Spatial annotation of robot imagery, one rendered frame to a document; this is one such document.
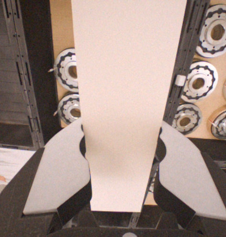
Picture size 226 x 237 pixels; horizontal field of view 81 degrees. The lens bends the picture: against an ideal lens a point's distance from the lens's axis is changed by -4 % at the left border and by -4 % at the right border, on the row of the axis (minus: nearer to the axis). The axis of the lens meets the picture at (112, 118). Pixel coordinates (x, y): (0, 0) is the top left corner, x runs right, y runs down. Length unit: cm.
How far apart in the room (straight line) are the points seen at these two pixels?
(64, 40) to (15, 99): 23
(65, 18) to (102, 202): 36
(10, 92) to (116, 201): 41
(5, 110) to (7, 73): 12
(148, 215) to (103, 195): 58
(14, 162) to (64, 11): 75
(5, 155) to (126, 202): 78
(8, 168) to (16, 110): 52
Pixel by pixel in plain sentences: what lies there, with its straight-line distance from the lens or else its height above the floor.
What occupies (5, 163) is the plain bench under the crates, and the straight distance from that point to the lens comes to 95.
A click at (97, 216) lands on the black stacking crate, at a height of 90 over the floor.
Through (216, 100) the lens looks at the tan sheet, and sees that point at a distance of 49.
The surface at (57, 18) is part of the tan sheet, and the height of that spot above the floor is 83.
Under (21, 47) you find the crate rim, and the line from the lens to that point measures 31.
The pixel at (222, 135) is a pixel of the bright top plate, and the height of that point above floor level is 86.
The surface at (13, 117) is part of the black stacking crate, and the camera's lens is 53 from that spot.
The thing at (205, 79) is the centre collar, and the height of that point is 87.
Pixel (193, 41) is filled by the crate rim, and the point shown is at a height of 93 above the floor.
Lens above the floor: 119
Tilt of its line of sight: 61 degrees down
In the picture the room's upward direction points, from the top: 177 degrees counter-clockwise
